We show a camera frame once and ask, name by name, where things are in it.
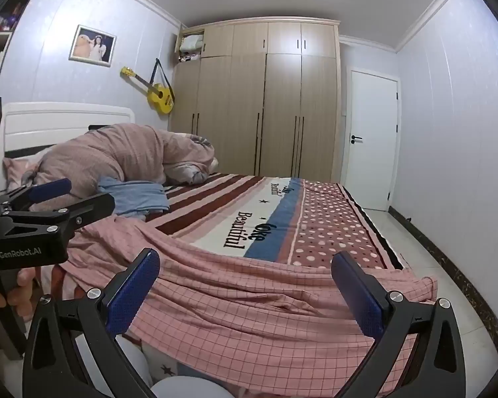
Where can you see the pink checked pants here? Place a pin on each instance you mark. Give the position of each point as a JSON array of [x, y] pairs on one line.
[[240, 298]]

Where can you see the pink pillow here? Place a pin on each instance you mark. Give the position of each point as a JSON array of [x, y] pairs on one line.
[[18, 172]]

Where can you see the white door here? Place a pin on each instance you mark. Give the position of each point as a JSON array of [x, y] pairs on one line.
[[369, 141]]

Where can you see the pink rumpled clothes pile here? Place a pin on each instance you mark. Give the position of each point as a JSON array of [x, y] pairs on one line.
[[120, 153]]

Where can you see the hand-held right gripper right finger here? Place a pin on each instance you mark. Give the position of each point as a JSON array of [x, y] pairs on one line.
[[359, 296]]

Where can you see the yellow guitar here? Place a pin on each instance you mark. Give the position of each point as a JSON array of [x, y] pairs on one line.
[[159, 95]]

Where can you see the light blue garment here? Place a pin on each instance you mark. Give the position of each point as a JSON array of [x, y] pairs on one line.
[[132, 197]]

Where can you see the framed wall photo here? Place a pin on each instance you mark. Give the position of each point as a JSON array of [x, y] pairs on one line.
[[93, 45]]

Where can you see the beige wooden wardrobe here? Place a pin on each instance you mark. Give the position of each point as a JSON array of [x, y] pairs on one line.
[[274, 103]]

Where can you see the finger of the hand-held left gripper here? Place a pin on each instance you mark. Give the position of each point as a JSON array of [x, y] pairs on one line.
[[49, 188], [91, 207]]

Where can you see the person's left hand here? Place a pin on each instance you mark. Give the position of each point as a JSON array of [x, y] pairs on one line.
[[23, 294]]

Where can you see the wall bookshelf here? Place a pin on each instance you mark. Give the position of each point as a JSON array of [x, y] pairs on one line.
[[0, 33]]

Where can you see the folded white bedding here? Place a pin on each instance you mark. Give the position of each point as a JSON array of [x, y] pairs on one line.
[[191, 43]]

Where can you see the white bed headboard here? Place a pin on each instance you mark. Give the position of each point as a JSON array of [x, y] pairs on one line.
[[66, 118]]

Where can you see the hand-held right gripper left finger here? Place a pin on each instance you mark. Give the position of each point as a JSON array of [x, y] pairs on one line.
[[136, 294]]

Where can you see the striped dotted printed blanket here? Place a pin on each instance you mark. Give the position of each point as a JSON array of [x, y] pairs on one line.
[[240, 207]]

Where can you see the person's right leg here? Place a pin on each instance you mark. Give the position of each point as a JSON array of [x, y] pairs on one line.
[[186, 387]]

